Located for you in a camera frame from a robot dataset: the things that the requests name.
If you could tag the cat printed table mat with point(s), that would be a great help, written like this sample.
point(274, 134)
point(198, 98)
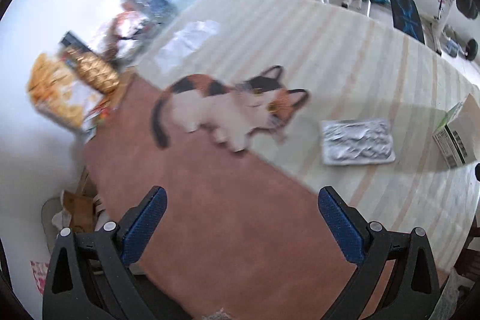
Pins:
point(232, 215)

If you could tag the green and white medicine box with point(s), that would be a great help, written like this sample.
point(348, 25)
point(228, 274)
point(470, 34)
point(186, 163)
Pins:
point(459, 134)

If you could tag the black and blue bench pad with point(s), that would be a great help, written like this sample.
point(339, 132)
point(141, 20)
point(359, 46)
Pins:
point(407, 14)

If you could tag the dark wooden chair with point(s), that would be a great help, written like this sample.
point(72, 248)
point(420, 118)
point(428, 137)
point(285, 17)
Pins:
point(468, 260)

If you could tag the white weight rack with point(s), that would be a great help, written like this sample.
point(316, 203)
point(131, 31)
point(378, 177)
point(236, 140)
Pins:
point(446, 9)

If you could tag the white crumpled tissue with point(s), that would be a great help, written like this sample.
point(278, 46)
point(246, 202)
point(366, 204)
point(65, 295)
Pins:
point(187, 42)

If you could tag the small colourful snack packet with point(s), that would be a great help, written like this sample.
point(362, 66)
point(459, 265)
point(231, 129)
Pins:
point(98, 115)

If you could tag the pink floral cloth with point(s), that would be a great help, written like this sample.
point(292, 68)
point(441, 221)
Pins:
point(40, 277)

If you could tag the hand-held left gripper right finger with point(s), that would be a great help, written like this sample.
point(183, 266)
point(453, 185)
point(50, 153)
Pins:
point(339, 226)

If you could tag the brown cardboard box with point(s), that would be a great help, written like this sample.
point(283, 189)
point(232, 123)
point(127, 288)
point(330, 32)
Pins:
point(80, 207)

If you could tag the golden cookie packet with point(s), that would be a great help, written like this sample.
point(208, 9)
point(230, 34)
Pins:
point(95, 70)

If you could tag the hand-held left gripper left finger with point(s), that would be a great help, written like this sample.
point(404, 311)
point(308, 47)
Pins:
point(144, 226)

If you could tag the clear bread bag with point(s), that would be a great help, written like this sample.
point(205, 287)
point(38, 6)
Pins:
point(120, 33)

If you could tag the yellow chips bag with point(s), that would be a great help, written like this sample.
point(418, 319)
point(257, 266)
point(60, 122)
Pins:
point(56, 91)

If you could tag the black weight plate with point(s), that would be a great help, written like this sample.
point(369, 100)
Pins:
point(471, 49)

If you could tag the silver blister pack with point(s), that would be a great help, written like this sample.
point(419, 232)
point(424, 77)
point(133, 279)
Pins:
point(356, 142)

